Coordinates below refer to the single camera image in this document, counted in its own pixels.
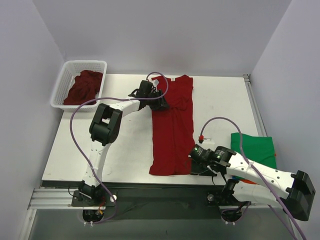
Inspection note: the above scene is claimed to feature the white perforated plastic basket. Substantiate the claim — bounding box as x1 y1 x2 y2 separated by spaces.
50 60 107 112

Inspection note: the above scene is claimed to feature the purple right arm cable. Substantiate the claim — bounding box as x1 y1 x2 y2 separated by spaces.
199 117 307 240

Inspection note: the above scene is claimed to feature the aluminium frame rail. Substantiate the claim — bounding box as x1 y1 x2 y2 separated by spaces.
241 73 301 240

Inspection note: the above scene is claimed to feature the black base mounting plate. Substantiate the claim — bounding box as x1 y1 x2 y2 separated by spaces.
71 182 245 220

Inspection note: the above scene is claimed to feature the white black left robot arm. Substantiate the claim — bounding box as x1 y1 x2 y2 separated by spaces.
78 89 169 206

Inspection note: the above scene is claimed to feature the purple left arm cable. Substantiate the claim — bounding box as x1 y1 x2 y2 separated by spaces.
69 72 170 225

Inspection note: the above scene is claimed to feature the red t-shirt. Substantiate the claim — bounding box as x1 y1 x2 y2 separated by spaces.
149 75 195 176

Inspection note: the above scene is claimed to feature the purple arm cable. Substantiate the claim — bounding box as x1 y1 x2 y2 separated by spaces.
69 72 170 225
199 117 307 240

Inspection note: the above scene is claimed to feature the green folded t-shirt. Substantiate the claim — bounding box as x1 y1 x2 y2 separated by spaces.
242 134 277 169

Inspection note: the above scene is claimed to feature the dark red crumpled shirt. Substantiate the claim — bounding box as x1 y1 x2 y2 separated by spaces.
63 70 103 106

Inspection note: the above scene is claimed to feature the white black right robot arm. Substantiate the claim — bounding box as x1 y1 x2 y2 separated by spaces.
189 145 316 222

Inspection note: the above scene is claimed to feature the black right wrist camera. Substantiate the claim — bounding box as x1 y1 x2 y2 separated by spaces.
188 137 216 164

